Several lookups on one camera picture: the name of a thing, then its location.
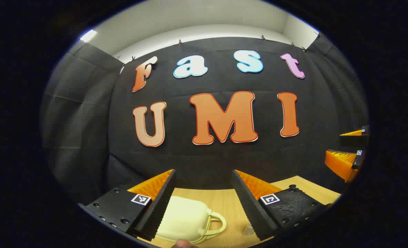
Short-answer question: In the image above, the pale yellow suitcase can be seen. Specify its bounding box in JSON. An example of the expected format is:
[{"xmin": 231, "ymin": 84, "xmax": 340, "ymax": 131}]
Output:
[{"xmin": 155, "ymin": 196, "xmax": 227, "ymax": 244}]

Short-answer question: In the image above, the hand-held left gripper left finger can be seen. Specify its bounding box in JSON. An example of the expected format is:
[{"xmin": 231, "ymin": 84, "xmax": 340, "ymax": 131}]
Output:
[{"xmin": 77, "ymin": 169, "xmax": 177, "ymax": 241}]

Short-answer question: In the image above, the ceiling light panel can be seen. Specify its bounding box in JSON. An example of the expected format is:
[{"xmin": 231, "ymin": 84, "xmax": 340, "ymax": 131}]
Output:
[{"xmin": 80, "ymin": 29, "xmax": 98, "ymax": 43}]

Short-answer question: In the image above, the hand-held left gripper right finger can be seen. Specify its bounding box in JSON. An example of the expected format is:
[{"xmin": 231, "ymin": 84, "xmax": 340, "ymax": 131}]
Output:
[{"xmin": 230, "ymin": 169, "xmax": 334, "ymax": 241}]

